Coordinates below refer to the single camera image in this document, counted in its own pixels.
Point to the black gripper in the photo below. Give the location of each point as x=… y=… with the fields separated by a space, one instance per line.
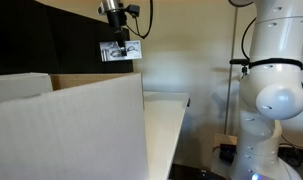
x=117 y=20

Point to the small white glasses box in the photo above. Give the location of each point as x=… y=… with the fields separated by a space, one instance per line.
x=134 y=50

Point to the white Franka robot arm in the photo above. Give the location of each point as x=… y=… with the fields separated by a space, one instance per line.
x=277 y=100

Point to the small tan cardboard box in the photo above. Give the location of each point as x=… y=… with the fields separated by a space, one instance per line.
x=224 y=139

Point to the black electronic box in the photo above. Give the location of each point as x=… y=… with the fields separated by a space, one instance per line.
x=227 y=154

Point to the black computer monitor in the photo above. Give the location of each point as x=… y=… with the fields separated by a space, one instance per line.
x=21 y=40
x=91 y=50

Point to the white foam board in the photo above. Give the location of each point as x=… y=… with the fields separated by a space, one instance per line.
x=74 y=133

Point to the thin grey stand pole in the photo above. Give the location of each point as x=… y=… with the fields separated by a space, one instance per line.
x=235 y=33

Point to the black pole clamp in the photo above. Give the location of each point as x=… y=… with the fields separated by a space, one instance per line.
x=239 y=62

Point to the black rounded object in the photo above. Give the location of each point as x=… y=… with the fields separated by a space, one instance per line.
x=194 y=173

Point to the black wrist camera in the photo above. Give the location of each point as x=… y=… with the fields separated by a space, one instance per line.
x=132 y=10

